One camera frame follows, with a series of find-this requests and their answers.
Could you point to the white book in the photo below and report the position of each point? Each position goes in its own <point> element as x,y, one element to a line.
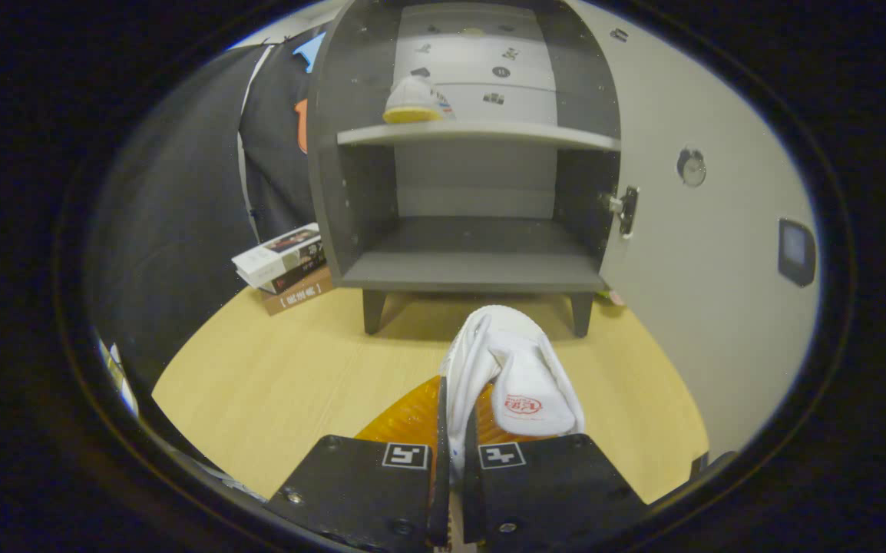
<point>274,257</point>

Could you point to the lit device screen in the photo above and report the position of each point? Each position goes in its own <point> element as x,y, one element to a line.
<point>119,376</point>

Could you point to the white shoe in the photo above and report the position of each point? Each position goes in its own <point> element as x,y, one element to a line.
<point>412,100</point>
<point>520,361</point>

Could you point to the grey shoe cabinet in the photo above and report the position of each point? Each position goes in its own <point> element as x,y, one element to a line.
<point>474,261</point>

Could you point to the light grey shoe cabinet door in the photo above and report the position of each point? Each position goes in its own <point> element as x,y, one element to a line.
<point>704,307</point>

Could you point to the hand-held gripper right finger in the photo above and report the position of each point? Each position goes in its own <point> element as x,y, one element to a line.
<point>471,491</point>

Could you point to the black backdrop cloth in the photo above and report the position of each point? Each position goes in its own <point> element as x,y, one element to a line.
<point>182,192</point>

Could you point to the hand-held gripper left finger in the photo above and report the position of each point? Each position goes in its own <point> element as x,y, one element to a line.
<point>439,491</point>

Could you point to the brown book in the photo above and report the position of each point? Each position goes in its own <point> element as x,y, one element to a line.
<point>297,296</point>

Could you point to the dark book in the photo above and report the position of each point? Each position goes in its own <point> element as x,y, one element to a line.
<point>301,273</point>

